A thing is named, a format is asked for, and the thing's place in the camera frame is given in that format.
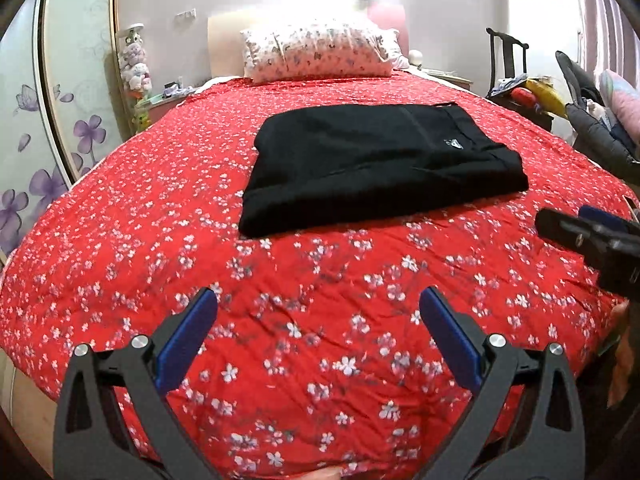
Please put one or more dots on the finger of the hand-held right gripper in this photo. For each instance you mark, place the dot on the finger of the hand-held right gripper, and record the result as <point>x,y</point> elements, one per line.
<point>605,219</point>
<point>565,227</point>

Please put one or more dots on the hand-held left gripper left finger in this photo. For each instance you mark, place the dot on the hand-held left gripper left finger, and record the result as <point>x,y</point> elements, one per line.
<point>182,345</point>

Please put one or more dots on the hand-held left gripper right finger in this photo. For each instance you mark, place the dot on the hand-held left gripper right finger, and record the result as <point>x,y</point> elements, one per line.
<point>450,340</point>

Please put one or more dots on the black pants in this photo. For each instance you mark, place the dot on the black pants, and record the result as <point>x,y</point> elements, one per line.
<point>370,160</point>

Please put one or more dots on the person's right forearm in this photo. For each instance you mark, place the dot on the person's right forearm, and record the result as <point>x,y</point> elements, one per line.
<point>621,340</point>

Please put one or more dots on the grey jacket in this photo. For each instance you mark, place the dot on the grey jacket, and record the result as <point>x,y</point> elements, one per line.
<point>595,130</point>

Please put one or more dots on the pastel blanket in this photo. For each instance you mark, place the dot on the pastel blanket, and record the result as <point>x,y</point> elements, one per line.
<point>622,97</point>

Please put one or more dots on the yellow plush toy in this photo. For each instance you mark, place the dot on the yellow plush toy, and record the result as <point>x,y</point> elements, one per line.
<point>547,95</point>

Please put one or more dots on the red floral bedspread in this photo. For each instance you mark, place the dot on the red floral bedspread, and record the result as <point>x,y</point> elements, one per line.
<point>200,210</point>

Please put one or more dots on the red plush toy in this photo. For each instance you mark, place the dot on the red plush toy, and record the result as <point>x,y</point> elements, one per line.
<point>522,95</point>

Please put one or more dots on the black chair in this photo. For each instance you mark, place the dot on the black chair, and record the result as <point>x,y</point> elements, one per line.
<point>505,55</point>

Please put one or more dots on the white bedside table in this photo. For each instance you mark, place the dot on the white bedside table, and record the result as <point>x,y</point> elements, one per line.
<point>447,77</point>

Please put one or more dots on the pink curtain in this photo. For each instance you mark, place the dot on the pink curtain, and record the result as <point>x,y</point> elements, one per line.
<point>607,15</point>

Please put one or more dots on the pink bedside table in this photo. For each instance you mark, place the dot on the pink bedside table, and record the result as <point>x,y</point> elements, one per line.
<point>167,96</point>

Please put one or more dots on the purple floral wardrobe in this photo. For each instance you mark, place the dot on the purple floral wardrobe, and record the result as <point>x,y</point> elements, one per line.
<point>45,110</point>

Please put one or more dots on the pink cushion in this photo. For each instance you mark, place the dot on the pink cushion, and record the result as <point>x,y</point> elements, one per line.
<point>387,20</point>

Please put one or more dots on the stack of plush toys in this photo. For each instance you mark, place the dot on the stack of plush toys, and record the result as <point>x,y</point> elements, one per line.
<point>136,65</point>

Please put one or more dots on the white floral pillow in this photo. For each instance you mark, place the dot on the white floral pillow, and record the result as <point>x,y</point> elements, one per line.
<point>320,50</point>

